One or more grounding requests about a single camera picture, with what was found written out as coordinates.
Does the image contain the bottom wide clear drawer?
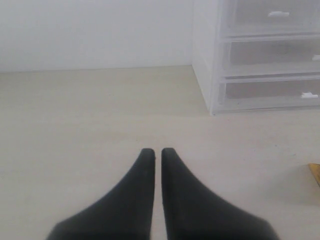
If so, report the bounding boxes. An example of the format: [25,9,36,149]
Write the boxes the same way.
[216,76,320,111]

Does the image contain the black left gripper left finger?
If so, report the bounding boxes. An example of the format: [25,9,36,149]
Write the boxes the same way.
[47,148,156,240]

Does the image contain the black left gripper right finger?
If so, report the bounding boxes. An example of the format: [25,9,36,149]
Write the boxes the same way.
[161,148,278,240]

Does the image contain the wide clear drawer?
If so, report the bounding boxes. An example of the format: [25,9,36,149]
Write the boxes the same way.
[221,38,320,77]
[216,76,320,111]

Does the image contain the yellow cheese wedge block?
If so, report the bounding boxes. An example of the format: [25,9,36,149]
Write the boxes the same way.
[308,163,320,187]

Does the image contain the middle wide clear drawer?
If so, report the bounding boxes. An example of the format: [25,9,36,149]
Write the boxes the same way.
[221,38,320,77]

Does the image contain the white plastic drawer cabinet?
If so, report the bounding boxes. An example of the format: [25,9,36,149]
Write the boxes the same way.
[192,0,320,115]

